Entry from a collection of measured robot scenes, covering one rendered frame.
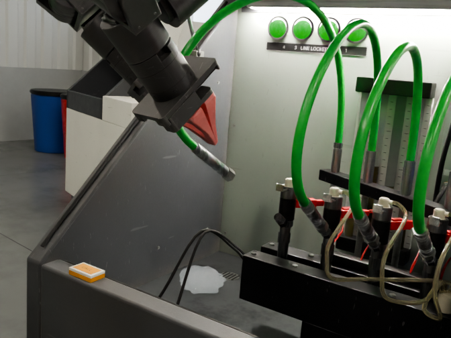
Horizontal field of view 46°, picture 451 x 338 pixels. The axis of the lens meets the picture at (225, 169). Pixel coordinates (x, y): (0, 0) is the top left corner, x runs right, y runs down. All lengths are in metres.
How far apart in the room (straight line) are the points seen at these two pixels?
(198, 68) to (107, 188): 0.42
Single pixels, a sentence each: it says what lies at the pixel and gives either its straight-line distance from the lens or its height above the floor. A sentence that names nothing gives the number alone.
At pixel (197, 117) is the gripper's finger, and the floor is 1.23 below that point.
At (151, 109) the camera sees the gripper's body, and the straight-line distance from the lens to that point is 0.62.
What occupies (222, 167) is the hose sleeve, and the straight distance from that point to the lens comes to 0.89.
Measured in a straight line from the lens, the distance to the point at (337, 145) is 1.06.
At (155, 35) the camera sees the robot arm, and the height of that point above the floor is 1.32.
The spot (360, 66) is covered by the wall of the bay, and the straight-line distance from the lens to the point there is 1.13.
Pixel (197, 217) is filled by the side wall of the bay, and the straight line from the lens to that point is 1.24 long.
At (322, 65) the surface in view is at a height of 1.30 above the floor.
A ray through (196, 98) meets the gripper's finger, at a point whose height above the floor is 1.26.
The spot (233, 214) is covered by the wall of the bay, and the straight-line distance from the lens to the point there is 1.30.
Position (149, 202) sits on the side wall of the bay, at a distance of 1.09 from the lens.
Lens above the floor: 1.30
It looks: 12 degrees down
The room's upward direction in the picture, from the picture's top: 5 degrees clockwise
